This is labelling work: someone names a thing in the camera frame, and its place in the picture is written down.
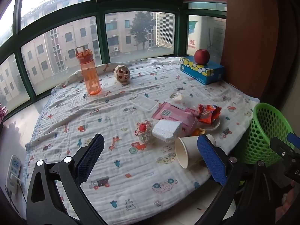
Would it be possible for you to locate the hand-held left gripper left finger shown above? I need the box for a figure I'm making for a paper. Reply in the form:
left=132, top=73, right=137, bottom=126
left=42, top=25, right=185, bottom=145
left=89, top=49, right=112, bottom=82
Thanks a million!
left=26, top=133, right=108, bottom=225

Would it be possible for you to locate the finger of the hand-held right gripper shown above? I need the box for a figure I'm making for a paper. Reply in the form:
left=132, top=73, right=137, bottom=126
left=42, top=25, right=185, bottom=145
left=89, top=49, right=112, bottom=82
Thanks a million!
left=288, top=132, right=300, bottom=149

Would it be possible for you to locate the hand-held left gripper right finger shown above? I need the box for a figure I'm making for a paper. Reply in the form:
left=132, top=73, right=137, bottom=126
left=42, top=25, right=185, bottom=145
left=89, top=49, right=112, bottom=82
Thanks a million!
left=196, top=134, right=275, bottom=225

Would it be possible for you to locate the white paper cup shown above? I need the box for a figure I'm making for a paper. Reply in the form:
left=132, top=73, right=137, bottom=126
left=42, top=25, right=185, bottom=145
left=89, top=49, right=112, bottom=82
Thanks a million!
left=175, top=133, right=217, bottom=169

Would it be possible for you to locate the green perforated plastic basket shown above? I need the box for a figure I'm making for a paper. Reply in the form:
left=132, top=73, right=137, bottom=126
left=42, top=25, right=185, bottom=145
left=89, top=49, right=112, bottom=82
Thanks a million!
left=239, top=103, right=296, bottom=167

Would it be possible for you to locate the orange snack wrapper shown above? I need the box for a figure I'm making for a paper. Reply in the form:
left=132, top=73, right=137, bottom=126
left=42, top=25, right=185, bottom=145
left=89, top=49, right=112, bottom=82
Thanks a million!
left=198, top=114, right=218, bottom=125
left=197, top=103, right=222, bottom=119

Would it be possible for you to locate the white foam block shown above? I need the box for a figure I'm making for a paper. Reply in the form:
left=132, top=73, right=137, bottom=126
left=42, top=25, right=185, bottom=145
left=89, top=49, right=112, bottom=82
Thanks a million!
left=152, top=119, right=183, bottom=143

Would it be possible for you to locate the pink packaging bag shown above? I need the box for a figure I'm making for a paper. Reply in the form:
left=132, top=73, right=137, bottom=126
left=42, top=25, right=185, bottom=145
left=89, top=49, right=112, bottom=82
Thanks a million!
left=151, top=102, right=200, bottom=137

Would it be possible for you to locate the foam net with red ball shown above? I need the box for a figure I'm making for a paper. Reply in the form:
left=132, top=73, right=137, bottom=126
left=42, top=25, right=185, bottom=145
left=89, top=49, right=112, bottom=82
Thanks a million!
left=134, top=120, right=154, bottom=144

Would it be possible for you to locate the small clear plastic tray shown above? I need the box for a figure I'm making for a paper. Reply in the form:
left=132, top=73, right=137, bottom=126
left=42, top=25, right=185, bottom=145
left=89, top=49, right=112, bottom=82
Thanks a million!
left=130, top=96, right=160, bottom=112

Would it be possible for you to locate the printed cartoon blanket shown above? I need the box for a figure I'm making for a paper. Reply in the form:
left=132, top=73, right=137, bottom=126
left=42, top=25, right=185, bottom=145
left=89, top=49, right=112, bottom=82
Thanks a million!
left=25, top=57, right=260, bottom=225

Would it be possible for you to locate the white power strip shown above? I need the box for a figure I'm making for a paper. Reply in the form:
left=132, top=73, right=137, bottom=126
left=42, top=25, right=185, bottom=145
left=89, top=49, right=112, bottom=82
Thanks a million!
left=5, top=155, right=22, bottom=194

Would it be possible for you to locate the orange water bottle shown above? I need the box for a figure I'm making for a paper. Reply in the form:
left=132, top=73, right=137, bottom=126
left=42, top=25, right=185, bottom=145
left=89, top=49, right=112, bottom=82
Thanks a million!
left=75, top=46, right=102, bottom=96

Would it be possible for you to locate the blue spotted tissue box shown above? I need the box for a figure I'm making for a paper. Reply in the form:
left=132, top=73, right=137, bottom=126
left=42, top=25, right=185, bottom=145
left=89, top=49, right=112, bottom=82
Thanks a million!
left=179, top=57, right=224, bottom=86

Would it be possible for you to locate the round beige plush toy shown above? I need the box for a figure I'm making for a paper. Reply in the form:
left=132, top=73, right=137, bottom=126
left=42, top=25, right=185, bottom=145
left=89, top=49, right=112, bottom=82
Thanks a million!
left=114, top=65, right=131, bottom=83

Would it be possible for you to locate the red apple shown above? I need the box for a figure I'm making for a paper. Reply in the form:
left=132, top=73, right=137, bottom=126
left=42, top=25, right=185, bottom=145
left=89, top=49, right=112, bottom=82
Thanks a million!
left=194, top=49, right=210, bottom=65

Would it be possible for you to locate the brown wooden board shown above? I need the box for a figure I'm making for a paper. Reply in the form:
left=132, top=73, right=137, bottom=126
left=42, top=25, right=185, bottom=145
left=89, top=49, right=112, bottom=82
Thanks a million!
left=220, top=0, right=279, bottom=99

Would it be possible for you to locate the white box with blue logo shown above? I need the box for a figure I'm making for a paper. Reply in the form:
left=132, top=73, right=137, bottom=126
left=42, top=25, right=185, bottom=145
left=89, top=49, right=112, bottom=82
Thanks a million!
left=187, top=15, right=227, bottom=58

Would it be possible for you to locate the white louvred outdoor unit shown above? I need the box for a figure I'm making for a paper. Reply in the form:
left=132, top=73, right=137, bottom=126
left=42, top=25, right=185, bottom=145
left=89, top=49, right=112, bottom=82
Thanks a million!
left=156, top=12, right=175, bottom=48

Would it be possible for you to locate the green window frame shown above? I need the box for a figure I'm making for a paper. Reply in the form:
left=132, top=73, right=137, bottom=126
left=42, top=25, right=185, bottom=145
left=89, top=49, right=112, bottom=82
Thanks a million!
left=0, top=0, right=227, bottom=122

